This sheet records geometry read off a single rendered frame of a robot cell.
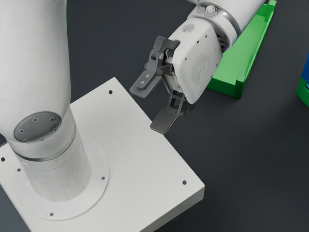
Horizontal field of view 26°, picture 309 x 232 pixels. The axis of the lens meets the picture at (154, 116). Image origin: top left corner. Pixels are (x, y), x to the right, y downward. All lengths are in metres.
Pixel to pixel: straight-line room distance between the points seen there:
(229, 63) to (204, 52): 0.86
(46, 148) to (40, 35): 0.28
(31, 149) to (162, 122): 0.23
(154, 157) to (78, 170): 0.17
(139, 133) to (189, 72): 0.39
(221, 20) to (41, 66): 0.29
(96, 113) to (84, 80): 0.46
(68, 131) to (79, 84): 0.72
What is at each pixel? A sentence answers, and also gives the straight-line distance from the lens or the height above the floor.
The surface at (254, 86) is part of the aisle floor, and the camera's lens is 1.85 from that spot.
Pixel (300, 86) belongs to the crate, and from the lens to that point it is 1.82.
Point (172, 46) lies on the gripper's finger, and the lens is 0.98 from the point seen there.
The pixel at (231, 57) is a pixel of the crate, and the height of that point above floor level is 0.00.
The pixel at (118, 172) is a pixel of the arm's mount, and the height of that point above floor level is 0.33.
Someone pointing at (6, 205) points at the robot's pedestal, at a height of 0.28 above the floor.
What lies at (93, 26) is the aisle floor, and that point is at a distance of 1.96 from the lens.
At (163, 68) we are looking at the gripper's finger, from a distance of 0.97.
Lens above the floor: 1.51
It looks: 58 degrees down
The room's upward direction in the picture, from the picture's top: straight up
